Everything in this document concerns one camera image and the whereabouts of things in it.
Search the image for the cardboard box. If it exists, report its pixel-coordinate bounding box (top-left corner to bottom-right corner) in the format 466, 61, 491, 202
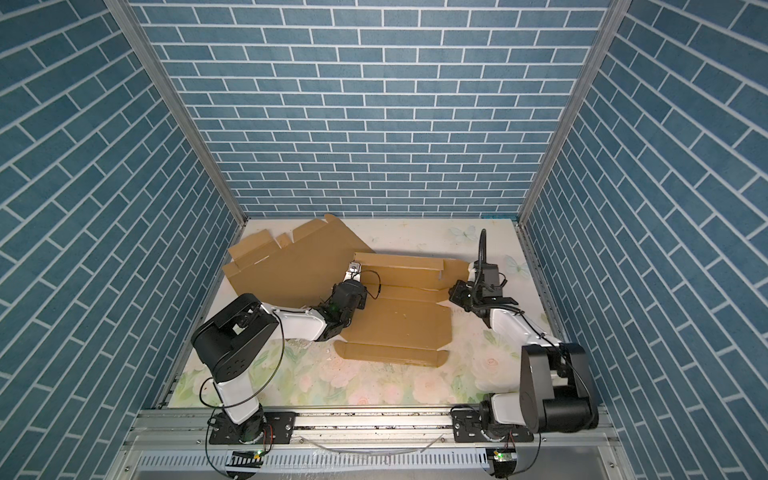
334, 252, 469, 368
222, 214, 373, 308

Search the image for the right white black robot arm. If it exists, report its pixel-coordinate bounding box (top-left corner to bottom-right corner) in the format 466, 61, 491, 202
449, 260, 599, 434

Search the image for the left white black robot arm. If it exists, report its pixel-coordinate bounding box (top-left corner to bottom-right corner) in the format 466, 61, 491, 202
192, 279, 368, 427

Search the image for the right green circuit board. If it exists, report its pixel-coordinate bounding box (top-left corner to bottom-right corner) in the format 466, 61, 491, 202
486, 448, 518, 468

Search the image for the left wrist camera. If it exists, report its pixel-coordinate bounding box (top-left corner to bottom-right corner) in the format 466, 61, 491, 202
344, 261, 362, 282

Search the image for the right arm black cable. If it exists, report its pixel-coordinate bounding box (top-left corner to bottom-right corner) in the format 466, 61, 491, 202
476, 228, 592, 415

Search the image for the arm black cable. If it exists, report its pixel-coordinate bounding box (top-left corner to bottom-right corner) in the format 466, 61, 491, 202
476, 228, 592, 415
197, 268, 383, 479

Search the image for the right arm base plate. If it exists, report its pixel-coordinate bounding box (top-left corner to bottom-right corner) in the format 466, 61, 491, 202
449, 404, 534, 444

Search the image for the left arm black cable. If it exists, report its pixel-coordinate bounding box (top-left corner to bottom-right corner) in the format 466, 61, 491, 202
197, 268, 383, 479

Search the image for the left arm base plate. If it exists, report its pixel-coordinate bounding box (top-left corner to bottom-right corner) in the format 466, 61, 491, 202
208, 411, 297, 447

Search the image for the aluminium mounting rail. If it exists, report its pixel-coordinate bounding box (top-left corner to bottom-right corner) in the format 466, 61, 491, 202
106, 406, 634, 479

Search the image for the right aluminium corner post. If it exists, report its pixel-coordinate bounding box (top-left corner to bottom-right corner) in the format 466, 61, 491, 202
518, 0, 631, 225

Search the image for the aluminium corner post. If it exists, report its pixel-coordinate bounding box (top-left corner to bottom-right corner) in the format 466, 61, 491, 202
104, 0, 248, 227
518, 0, 631, 225

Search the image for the left aluminium corner post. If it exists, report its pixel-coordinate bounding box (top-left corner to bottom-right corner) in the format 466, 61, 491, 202
104, 0, 248, 227

